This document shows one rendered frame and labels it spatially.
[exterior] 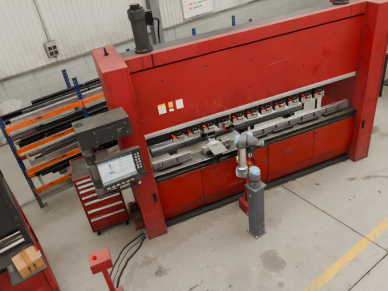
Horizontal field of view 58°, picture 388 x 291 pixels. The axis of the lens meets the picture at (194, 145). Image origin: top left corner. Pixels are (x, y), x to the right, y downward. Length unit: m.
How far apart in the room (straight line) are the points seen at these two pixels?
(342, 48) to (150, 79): 2.51
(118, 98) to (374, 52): 3.24
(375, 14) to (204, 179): 2.86
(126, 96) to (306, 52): 2.29
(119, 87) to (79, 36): 4.41
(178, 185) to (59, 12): 4.53
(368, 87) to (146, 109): 2.96
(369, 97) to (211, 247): 2.92
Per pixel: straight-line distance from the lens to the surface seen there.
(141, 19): 3.69
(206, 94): 4.10
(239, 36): 4.05
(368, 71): 5.14
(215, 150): 4.30
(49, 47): 7.58
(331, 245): 4.59
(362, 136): 5.67
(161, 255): 4.54
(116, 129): 3.35
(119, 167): 3.52
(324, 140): 5.33
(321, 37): 4.72
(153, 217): 4.50
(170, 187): 4.42
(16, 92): 7.78
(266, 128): 4.76
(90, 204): 4.63
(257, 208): 4.21
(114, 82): 3.51
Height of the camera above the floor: 3.43
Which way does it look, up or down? 33 degrees down
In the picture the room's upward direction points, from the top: 9 degrees counter-clockwise
